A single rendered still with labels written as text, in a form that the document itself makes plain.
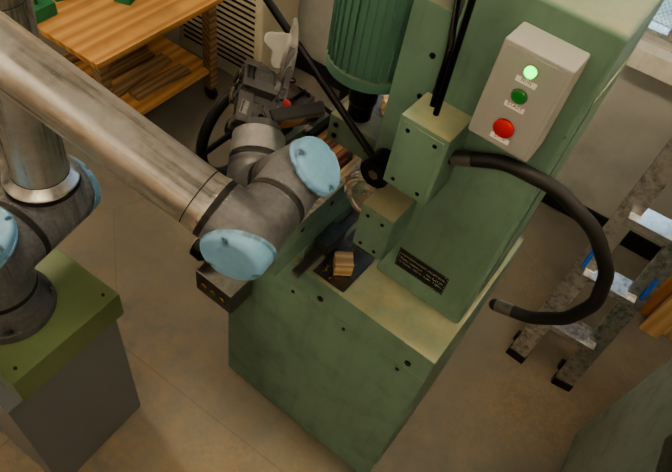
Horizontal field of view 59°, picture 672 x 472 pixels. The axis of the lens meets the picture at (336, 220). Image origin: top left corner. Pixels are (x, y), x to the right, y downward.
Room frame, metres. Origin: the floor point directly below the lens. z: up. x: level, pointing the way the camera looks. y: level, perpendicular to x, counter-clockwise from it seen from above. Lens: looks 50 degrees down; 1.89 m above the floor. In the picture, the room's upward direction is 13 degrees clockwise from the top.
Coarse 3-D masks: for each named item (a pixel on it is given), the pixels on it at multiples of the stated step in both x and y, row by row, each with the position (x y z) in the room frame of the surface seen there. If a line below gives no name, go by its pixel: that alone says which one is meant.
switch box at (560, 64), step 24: (528, 24) 0.75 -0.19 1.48; (504, 48) 0.70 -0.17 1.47; (528, 48) 0.69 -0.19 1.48; (552, 48) 0.70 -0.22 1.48; (576, 48) 0.71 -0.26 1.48; (504, 72) 0.69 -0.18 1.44; (552, 72) 0.67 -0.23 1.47; (576, 72) 0.66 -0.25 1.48; (504, 96) 0.69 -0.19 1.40; (528, 96) 0.67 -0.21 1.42; (552, 96) 0.66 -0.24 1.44; (480, 120) 0.70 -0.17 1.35; (528, 120) 0.67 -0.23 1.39; (552, 120) 0.68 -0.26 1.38; (504, 144) 0.67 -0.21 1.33; (528, 144) 0.66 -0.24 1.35
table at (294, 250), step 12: (348, 96) 1.25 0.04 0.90; (348, 204) 0.92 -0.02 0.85; (324, 216) 0.83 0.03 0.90; (336, 216) 0.88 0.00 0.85; (312, 228) 0.80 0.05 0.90; (324, 228) 0.84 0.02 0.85; (300, 240) 0.76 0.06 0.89; (312, 240) 0.80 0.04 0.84; (288, 252) 0.73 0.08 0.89; (276, 264) 0.69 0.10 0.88
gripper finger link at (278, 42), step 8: (296, 24) 0.90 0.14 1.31; (272, 32) 0.86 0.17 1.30; (280, 32) 0.87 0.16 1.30; (296, 32) 0.88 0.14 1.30; (264, 40) 0.85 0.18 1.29; (272, 40) 0.86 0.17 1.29; (280, 40) 0.86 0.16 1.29; (288, 40) 0.87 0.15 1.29; (296, 40) 0.87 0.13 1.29; (272, 48) 0.85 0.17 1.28; (280, 48) 0.86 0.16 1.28; (288, 48) 0.86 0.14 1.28; (296, 48) 0.86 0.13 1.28; (272, 56) 0.84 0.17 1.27; (280, 56) 0.85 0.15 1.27; (272, 64) 0.83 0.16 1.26; (280, 64) 0.85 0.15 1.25
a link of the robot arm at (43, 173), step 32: (0, 0) 0.72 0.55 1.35; (32, 32) 0.76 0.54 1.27; (0, 96) 0.71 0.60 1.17; (0, 128) 0.71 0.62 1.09; (32, 128) 0.72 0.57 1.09; (32, 160) 0.72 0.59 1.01; (64, 160) 0.77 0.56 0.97; (32, 192) 0.71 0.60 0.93; (64, 192) 0.73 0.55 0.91; (96, 192) 0.81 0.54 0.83; (64, 224) 0.71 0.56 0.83
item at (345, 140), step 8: (344, 104) 1.01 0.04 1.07; (336, 112) 0.98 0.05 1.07; (336, 120) 0.96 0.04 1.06; (376, 120) 0.98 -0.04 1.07; (328, 128) 0.97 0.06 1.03; (336, 128) 0.96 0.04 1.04; (344, 128) 0.95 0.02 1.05; (360, 128) 0.94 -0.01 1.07; (368, 128) 0.95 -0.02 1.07; (376, 128) 0.95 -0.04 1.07; (328, 136) 0.97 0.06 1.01; (336, 136) 0.96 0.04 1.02; (344, 136) 0.95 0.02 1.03; (352, 136) 0.94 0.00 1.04; (368, 136) 0.93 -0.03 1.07; (376, 136) 0.93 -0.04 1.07; (344, 144) 0.95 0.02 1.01; (352, 144) 0.94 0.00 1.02; (352, 152) 0.94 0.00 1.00
